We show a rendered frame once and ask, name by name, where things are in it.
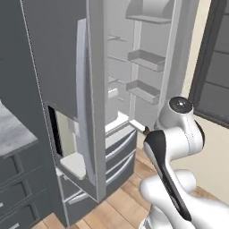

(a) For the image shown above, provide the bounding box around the grey fridge door bin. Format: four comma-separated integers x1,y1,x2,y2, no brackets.
127,48,166,73
125,80,161,106
125,0,177,25

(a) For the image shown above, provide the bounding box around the grey fridge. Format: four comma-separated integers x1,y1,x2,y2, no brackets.
21,0,200,227

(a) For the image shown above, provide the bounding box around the grey fridge door with dispenser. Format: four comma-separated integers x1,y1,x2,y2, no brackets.
21,0,107,204

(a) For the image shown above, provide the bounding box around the open grey fridge door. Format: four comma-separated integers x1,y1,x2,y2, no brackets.
124,0,200,132

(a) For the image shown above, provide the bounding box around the dark grey counter drawer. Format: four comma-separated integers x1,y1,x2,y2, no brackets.
0,193,56,229
0,144,46,188
0,168,52,215

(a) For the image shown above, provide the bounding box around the pale grey package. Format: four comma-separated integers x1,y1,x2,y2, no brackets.
107,87,120,101

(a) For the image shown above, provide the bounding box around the dark grey freezer drawer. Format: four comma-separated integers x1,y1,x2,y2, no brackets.
105,126,139,164
105,148,137,195

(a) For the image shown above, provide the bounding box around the dark grey tall housing panel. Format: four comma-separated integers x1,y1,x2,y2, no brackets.
0,0,68,227

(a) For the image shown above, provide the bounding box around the dark framed window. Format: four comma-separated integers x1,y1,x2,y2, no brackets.
188,0,229,130

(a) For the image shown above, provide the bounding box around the silver freezer drawer handle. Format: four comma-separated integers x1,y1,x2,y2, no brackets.
105,131,137,161
105,153,136,185

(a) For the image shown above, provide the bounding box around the silver curved fridge door handle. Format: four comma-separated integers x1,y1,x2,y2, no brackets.
75,18,97,183

